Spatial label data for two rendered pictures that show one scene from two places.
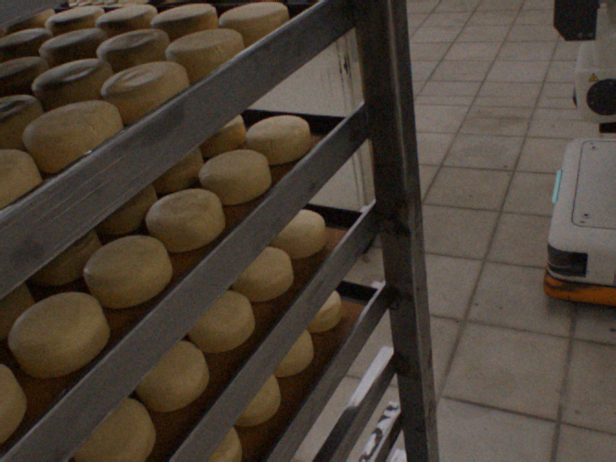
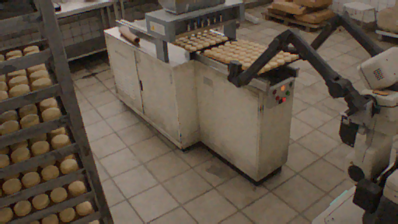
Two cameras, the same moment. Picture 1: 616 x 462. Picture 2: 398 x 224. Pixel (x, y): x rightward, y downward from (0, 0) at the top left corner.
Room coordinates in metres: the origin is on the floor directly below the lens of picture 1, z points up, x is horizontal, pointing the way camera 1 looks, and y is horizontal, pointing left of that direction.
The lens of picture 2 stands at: (-0.06, -0.69, 1.86)
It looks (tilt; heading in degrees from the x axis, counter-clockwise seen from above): 31 degrees down; 27
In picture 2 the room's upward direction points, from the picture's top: 5 degrees counter-clockwise
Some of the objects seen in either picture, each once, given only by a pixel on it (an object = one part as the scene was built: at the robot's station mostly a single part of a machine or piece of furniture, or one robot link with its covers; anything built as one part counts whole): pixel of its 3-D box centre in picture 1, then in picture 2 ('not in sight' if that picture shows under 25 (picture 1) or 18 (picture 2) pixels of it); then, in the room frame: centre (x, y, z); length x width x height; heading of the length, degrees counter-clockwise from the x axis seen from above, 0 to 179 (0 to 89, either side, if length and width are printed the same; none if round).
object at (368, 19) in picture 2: not in sight; (360, 19); (5.75, -0.80, 0.23); 0.45 x 0.45 x 0.46; 51
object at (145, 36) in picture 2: not in sight; (146, 36); (2.36, 0.98, 0.88); 1.28 x 0.01 x 0.07; 62
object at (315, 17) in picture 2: not in sight; (315, 14); (5.89, -0.06, 0.19); 0.72 x 0.42 x 0.15; 154
